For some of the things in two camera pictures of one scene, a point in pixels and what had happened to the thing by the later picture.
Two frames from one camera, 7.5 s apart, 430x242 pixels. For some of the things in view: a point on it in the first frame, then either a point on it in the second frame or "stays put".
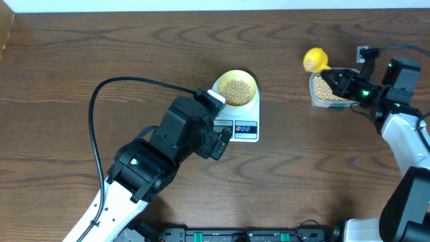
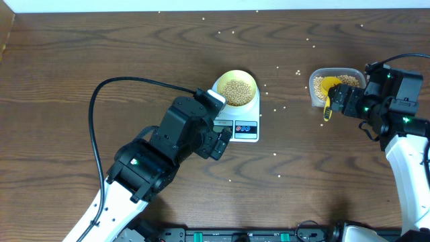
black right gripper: x=342 y=89 to x=354 y=93
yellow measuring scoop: x=316 y=60 to x=326 y=83
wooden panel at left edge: x=7 y=19 stays put
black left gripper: x=216 y=144 stays put
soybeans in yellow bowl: x=237 y=93 stays put
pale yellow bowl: x=238 y=87 stays put
